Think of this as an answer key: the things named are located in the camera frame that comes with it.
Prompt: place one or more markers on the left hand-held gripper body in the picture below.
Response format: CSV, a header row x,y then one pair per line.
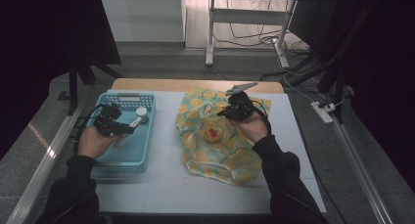
x,y
103,121

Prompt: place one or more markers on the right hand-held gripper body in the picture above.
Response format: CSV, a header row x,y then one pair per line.
x,y
243,111

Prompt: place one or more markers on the white ointment tube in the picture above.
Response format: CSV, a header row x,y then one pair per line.
x,y
135,122

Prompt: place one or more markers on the blue plastic basket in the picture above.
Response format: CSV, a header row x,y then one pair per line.
x,y
137,145

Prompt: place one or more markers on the small jar with white lid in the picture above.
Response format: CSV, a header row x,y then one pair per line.
x,y
142,114

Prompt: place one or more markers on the yellow floral fabric garment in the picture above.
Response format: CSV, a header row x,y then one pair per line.
x,y
215,155

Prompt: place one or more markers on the person's right hand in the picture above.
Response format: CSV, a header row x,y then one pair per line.
x,y
253,127

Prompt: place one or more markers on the person's left hand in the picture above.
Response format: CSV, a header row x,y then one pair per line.
x,y
93,144

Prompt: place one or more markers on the black stand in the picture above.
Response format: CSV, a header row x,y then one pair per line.
x,y
339,70
76,77

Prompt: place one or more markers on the white table mat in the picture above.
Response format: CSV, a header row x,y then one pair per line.
x,y
166,191

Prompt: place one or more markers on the white power strip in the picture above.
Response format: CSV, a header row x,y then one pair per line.
x,y
322,112

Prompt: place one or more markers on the black curtain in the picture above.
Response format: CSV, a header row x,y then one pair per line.
x,y
385,70
39,54

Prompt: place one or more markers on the aluminium rail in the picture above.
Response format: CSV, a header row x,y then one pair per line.
x,y
359,171
45,158

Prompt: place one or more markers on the white desk frame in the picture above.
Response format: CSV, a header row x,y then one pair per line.
x,y
248,17

